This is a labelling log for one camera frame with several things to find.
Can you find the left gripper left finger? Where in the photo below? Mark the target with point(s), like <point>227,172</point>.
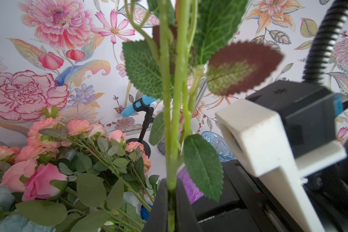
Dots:
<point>158,218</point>

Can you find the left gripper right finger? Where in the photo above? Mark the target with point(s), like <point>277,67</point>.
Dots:
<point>185,219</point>

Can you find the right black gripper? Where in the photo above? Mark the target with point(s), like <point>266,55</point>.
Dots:
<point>246,205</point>

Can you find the green stem with leaves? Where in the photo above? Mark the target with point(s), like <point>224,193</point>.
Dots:
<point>191,42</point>

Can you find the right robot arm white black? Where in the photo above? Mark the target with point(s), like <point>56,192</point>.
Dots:
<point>289,27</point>

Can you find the purple blue glass vase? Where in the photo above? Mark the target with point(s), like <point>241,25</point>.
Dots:
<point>202,173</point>

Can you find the pink flower bouquet green stems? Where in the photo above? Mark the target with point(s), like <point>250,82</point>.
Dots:
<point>75,177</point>

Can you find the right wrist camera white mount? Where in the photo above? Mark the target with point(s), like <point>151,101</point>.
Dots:
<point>281,134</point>

